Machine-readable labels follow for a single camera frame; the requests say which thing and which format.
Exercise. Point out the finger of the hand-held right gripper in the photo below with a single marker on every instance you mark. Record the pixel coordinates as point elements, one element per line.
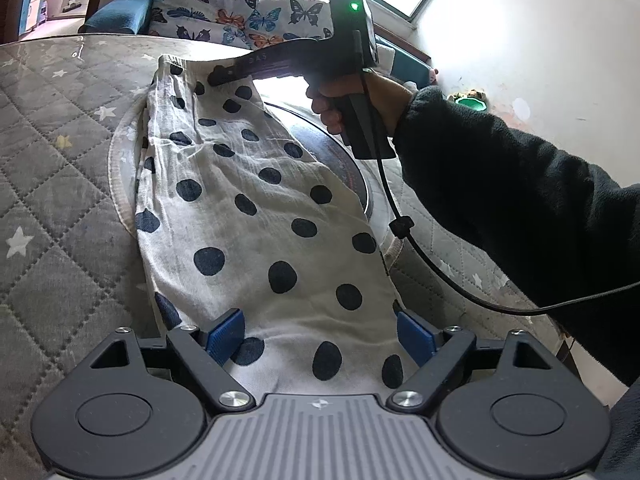
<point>227,72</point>

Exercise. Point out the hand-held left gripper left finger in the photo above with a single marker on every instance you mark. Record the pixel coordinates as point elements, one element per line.
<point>225,335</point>

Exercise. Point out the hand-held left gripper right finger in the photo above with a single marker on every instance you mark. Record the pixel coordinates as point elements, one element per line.
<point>417,337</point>

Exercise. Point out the white polka dot pants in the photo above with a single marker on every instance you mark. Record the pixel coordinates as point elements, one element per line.
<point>260,220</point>

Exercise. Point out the person's right forearm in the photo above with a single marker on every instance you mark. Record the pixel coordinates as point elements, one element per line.
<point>525,210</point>

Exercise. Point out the person's right hand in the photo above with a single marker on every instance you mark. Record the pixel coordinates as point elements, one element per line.
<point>390,102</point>

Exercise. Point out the butterfly print cushion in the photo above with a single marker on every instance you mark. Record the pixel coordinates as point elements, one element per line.
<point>225,10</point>

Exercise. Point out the round turntable disc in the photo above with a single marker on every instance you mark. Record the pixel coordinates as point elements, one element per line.
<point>340,160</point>

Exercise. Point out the blue sofa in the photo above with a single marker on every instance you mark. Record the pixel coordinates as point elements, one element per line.
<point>120,12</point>

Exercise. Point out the green bowl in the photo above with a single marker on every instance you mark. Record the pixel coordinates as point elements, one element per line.
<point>472,105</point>

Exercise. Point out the grey quilted star table cover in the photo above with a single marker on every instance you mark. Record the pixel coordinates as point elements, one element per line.
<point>55,185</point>

